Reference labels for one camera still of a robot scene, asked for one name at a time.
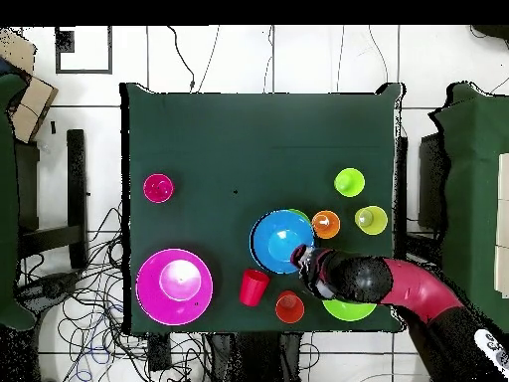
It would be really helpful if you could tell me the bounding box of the blue plastic bowl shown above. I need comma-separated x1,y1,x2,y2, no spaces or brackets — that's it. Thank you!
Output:
249,209,316,276

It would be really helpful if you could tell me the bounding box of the small green plastic bowl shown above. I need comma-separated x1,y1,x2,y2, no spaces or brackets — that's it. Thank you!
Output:
287,207,312,225

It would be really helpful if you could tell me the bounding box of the red plastic cup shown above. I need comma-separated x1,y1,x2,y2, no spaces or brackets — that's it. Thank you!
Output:
239,269,271,307

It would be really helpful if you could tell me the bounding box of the white boxes stack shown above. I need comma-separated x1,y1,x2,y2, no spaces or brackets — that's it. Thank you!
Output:
493,152,509,299

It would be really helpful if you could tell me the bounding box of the orange plastic cup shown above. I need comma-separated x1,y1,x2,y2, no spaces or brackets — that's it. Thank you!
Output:
310,210,342,241

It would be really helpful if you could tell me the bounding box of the red-orange plastic cup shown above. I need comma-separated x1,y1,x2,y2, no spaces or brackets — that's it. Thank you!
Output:
274,289,306,324

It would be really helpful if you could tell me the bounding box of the large green plastic bowl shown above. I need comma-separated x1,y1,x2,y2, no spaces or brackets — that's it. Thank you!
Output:
321,297,378,322

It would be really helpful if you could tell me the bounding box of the yellow plastic cup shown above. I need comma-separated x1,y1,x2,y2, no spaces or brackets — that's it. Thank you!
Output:
354,205,389,237

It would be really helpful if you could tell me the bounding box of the light green plastic cup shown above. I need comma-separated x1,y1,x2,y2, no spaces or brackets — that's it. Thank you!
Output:
333,167,366,199

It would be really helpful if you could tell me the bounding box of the dark green tablecloth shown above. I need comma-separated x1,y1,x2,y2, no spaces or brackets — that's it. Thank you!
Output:
118,82,407,335

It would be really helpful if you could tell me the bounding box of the black box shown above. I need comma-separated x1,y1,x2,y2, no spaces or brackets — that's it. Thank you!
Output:
417,132,448,232

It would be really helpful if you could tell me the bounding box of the large pink plastic bowl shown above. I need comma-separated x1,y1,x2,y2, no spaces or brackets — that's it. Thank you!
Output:
135,248,215,326

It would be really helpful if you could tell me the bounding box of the magenta plastic cup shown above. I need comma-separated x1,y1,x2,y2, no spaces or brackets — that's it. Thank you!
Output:
142,173,175,205

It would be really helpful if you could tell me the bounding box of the green cloth covered table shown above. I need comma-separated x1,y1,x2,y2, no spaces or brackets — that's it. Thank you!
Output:
0,73,37,331
427,82,509,335

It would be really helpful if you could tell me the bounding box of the grey base with black knob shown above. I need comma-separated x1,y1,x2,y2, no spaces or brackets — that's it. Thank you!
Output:
15,270,83,315

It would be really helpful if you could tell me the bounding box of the brown cardboard box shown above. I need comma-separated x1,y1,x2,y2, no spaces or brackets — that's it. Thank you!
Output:
0,27,60,144

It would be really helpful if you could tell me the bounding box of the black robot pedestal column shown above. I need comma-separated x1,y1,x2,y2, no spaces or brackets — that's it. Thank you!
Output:
208,332,304,382

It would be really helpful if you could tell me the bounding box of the black floor cable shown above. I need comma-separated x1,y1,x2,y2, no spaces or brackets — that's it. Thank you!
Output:
166,25,197,94

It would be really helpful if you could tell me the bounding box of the black stand frame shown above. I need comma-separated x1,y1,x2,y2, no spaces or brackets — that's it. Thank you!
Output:
15,128,89,272

